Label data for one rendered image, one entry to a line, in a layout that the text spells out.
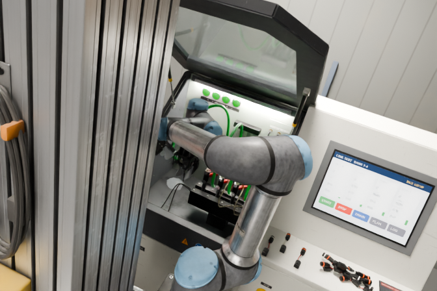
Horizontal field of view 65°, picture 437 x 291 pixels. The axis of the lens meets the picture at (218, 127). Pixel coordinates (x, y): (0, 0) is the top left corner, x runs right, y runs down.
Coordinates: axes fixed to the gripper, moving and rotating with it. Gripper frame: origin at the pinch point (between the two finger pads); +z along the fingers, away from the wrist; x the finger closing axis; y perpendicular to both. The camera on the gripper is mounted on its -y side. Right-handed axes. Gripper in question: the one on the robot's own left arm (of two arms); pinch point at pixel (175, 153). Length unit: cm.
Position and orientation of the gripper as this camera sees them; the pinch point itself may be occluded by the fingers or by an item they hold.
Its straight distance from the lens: 160.8
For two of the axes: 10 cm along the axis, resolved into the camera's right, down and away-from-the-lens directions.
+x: 5.4, 2.7, -8.0
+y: -6.7, 7.1, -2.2
